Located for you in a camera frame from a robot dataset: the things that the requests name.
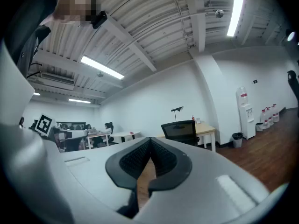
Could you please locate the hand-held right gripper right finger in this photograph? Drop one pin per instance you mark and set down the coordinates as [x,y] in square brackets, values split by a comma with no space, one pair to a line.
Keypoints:
[205,171]

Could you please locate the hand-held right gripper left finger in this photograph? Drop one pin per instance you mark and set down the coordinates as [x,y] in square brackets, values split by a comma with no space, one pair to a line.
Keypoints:
[93,167]

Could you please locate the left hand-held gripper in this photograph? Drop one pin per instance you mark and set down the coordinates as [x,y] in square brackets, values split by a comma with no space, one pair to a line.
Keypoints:
[45,124]

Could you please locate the black mesh chair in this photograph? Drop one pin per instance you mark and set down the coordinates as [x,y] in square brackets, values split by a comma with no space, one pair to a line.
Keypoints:
[180,130]

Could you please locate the black office chair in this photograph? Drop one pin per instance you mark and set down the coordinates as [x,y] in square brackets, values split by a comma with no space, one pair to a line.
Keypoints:
[112,127]

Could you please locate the wooden work desk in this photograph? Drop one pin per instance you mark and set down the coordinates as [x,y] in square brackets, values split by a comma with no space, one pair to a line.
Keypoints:
[97,135]

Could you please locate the long ceiling light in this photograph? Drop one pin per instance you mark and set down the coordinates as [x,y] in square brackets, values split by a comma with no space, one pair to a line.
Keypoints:
[79,100]
[36,94]
[236,10]
[101,66]

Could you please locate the wooden desk with white legs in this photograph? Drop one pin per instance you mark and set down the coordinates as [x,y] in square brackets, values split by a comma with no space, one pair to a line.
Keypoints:
[206,128]

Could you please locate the grey trash bin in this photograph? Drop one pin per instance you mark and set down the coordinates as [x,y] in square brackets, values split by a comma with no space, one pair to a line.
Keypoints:
[237,140]

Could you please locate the ceiling air conditioner unit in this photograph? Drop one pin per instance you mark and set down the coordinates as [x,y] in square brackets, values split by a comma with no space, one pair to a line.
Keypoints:
[57,80]

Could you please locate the white printed card holder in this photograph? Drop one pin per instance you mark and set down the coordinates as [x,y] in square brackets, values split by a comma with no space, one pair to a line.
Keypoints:
[198,120]

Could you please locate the white water dispenser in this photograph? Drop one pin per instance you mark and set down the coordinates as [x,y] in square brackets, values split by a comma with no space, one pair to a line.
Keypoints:
[247,122]

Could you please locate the black desk lamp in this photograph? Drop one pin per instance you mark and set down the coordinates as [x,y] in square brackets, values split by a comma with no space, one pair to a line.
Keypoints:
[178,108]

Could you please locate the small white bin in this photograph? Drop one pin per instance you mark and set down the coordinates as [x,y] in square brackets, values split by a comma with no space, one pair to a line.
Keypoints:
[259,127]

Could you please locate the row of water jugs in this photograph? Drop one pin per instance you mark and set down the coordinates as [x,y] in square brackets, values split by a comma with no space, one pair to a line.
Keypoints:
[269,116]

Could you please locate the large clear dispenser bottle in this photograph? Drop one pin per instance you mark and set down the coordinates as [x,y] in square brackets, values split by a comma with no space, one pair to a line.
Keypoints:
[242,94]

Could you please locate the person's dark clothing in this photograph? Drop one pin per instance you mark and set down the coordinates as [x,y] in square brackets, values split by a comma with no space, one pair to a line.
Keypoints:
[28,20]

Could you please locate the person's head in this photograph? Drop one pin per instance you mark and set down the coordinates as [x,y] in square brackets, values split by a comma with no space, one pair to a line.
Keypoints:
[70,6]

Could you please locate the ceiling dome sensor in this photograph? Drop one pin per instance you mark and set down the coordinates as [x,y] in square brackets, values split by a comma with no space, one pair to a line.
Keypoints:
[219,13]

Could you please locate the black head camera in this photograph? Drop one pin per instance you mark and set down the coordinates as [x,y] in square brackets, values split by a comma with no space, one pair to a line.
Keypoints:
[99,20]

